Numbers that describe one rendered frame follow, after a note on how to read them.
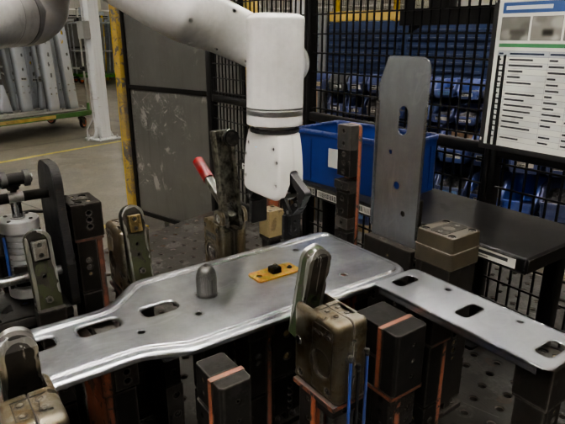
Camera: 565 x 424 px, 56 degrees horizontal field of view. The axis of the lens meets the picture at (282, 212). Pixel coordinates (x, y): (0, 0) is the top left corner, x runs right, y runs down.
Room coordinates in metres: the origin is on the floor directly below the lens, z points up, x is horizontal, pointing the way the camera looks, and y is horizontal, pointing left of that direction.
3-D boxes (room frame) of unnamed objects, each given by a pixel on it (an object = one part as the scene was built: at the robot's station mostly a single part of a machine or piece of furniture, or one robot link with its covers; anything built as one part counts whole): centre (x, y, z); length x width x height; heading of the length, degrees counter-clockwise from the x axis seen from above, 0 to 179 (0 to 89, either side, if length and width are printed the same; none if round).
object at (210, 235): (0.93, 0.11, 0.88); 0.07 x 0.06 x 0.35; 36
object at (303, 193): (0.76, -0.01, 1.16); 0.08 x 0.01 x 0.06; 36
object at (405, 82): (0.94, -0.21, 1.17); 0.12 x 0.01 x 0.34; 36
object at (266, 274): (0.80, 0.01, 1.01); 0.08 x 0.04 x 0.01; 126
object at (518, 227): (1.21, -0.22, 1.02); 0.90 x 0.22 x 0.03; 36
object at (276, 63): (0.80, 0.01, 1.34); 0.09 x 0.08 x 0.13; 168
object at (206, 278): (0.72, 0.11, 1.02); 0.03 x 0.03 x 0.07
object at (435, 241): (0.85, -0.29, 0.88); 0.08 x 0.08 x 0.36; 36
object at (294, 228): (0.75, -0.02, 1.11); 0.03 x 0.03 x 0.07; 36
